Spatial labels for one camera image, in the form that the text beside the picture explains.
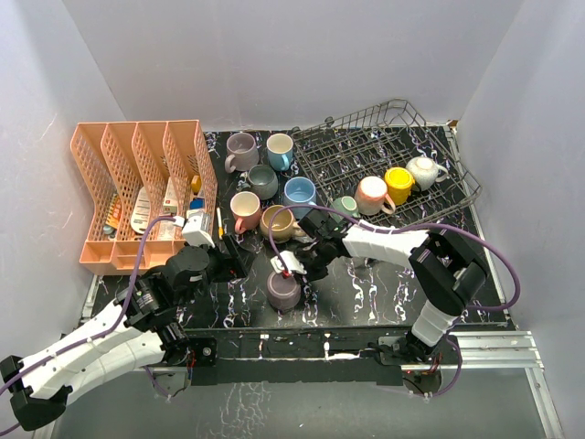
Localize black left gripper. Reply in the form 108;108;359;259
179;232;256;306

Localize lavender textured mug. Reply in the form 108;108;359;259
267;273;301;312

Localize green teal mug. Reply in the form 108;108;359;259
329;196;360;222

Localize peach pink mug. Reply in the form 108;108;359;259
354;176;396;216

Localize yellow mug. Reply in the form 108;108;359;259
384;166;415;206

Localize white speckled ceramic mug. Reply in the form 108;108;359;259
406;156;449;191

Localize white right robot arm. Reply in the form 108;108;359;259
267;205;488;363

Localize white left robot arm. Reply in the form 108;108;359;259
1;235;253;431

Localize yellow white pen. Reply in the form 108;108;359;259
216;207;225;240

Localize pink mug white interior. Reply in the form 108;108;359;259
229;191;261;234

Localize light blue ribbed mug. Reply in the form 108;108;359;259
283;177;316;220

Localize grey mug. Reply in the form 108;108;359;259
242;165;279;201

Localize lilac mug at back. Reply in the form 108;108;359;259
224;133;260;174

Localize papers in organizer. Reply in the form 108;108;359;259
102;176;207;241

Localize blue mug white interior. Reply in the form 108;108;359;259
266;134;293;172

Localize orange plastic file organizer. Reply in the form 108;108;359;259
70;120;218;275

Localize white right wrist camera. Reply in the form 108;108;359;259
271;251;306;275

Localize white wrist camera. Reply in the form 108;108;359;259
271;251;306;275
174;209;215;247

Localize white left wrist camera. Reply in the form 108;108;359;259
174;209;215;247

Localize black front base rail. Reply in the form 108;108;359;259
136;327;463;388

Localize grey wire dish rack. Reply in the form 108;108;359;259
290;99;481;233

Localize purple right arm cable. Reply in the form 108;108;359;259
269;205;522;399

